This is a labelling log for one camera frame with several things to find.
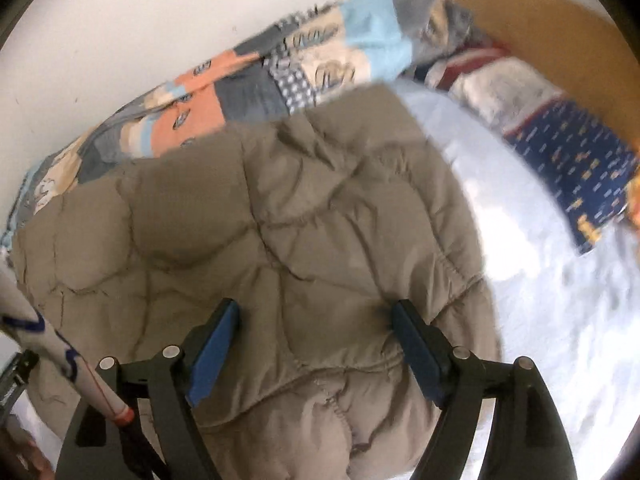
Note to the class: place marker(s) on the navy star print pillow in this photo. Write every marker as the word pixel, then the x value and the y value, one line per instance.
pixel 575 160

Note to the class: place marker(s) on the patchwork printed blanket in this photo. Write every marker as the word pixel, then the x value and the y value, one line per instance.
pixel 250 90

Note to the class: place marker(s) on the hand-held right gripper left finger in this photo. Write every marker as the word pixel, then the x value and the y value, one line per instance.
pixel 215 355

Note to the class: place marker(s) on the olive quilted hooded jacket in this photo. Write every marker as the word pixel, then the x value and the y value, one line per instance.
pixel 250 210

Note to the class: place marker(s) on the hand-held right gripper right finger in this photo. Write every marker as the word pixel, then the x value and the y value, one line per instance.
pixel 417 352

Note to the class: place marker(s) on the person's left hand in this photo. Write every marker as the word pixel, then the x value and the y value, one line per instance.
pixel 25 457

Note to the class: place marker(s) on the wooden headboard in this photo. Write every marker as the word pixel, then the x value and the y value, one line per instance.
pixel 540 25

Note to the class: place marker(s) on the orange yellow cloth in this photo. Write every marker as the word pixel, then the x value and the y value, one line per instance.
pixel 636 210

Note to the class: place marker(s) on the light blue cloud bed sheet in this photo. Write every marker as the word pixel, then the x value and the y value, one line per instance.
pixel 550 335

